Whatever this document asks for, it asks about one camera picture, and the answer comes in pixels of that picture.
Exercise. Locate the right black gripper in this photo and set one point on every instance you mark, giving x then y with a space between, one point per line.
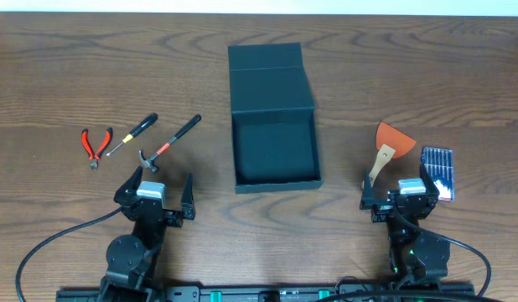
383 211

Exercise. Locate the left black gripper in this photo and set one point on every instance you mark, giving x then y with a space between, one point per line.
154 210

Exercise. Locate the black red claw hammer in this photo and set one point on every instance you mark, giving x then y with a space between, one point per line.
149 163

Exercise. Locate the blue drill bit pack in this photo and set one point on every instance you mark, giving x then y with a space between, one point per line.
439 165

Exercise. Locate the orange scraper wooden handle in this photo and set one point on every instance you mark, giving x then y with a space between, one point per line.
391 143

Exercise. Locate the black yellow screwdriver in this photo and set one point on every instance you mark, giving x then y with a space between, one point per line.
146 123

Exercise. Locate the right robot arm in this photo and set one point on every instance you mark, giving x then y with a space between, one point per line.
416 256

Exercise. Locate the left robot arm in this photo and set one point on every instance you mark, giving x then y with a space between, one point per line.
132 258

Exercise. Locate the dark green open box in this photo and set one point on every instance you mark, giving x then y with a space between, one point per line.
273 130

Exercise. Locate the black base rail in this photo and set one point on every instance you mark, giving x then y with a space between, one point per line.
224 294

